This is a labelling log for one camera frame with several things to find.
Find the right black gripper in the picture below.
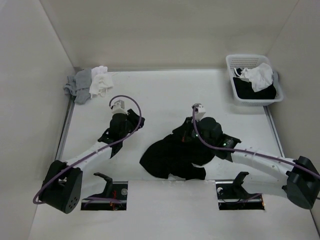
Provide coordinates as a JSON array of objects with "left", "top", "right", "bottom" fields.
[{"left": 172, "top": 116, "right": 215, "bottom": 148}]

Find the black tank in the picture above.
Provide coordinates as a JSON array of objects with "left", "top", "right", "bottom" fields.
[
  {"left": 139, "top": 126, "right": 215, "bottom": 180},
  {"left": 233, "top": 68, "right": 277, "bottom": 100}
]

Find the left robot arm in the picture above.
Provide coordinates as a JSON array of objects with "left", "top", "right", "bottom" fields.
[{"left": 33, "top": 109, "right": 145, "bottom": 214}]

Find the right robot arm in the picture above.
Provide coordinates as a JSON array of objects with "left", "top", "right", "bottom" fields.
[{"left": 181, "top": 117, "right": 320, "bottom": 210}]

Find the white tank top on table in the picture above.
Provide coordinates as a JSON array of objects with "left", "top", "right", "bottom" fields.
[{"left": 89, "top": 65, "right": 114, "bottom": 99}]

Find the black tank top in basket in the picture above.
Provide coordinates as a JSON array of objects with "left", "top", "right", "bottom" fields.
[{"left": 233, "top": 68, "right": 277, "bottom": 100}]

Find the grey tank top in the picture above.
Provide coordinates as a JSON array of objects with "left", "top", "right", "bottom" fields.
[{"left": 63, "top": 68, "right": 92, "bottom": 105}]

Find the white tank top in basket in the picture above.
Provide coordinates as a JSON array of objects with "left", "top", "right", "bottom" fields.
[{"left": 239, "top": 63, "right": 274, "bottom": 92}]

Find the white plastic basket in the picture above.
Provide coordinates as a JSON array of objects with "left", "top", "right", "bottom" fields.
[{"left": 225, "top": 54, "right": 284, "bottom": 106}]

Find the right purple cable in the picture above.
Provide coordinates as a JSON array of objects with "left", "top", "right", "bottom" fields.
[{"left": 191, "top": 106, "right": 320, "bottom": 176}]

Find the purple cable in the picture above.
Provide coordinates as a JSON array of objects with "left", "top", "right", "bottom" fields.
[
  {"left": 191, "top": 106, "right": 320, "bottom": 176},
  {"left": 32, "top": 94, "right": 145, "bottom": 206}
]

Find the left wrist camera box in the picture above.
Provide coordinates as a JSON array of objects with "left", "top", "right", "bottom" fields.
[{"left": 110, "top": 100, "right": 127, "bottom": 115}]

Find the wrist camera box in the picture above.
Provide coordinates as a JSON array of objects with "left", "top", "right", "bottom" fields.
[
  {"left": 110, "top": 100, "right": 127, "bottom": 115},
  {"left": 192, "top": 103, "right": 206, "bottom": 121}
]

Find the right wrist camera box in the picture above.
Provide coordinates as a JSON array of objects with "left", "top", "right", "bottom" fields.
[{"left": 192, "top": 103, "right": 206, "bottom": 121}]

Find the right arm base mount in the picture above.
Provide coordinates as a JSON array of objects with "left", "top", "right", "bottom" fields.
[{"left": 215, "top": 171, "right": 265, "bottom": 211}]

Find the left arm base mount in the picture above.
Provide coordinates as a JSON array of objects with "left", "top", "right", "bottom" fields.
[{"left": 80, "top": 172, "right": 129, "bottom": 211}]

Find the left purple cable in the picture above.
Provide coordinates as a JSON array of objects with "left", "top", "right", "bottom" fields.
[{"left": 32, "top": 94, "right": 145, "bottom": 206}]

